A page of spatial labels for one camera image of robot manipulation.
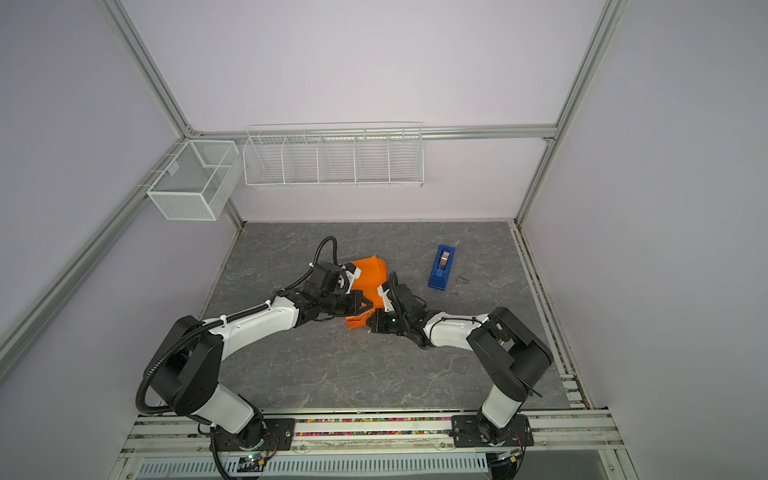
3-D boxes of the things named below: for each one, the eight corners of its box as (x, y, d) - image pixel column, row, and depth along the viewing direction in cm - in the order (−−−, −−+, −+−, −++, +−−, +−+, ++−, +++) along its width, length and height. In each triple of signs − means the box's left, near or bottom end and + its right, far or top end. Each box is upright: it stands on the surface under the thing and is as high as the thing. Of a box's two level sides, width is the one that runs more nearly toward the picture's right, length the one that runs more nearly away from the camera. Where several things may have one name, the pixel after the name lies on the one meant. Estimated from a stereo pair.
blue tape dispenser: (427, 286, 104) (429, 274, 98) (437, 256, 113) (439, 243, 107) (445, 291, 103) (448, 279, 97) (454, 260, 111) (457, 248, 105)
